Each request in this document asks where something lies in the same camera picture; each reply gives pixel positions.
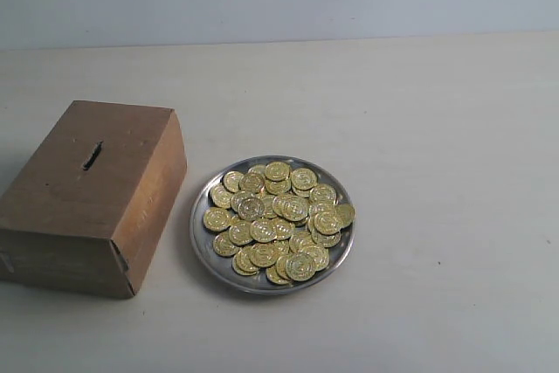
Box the brown cardboard slotted box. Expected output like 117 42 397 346
1 100 187 299

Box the gold coin top of pile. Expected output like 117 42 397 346
265 161 291 182

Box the gold coin of pile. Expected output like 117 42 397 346
286 253 315 282
265 161 291 182

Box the gold coin top right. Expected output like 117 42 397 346
290 168 318 190

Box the gold coin upper left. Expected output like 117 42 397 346
222 170 244 193

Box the gold coin upper right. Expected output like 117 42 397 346
308 183 337 204

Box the gold coin centre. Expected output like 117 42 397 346
249 218 277 243

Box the gold coin right middle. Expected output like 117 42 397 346
314 211 342 236

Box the gold coin right edge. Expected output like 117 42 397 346
335 203 355 229

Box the gold coin edge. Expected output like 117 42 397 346
335 203 355 229
203 207 231 232

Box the gold coin left edge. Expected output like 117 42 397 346
203 207 231 232

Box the gold coin lower left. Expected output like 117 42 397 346
212 232 240 258

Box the gold coin front of pile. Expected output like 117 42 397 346
286 253 315 282

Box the round silver metal plate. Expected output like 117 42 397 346
189 155 355 296

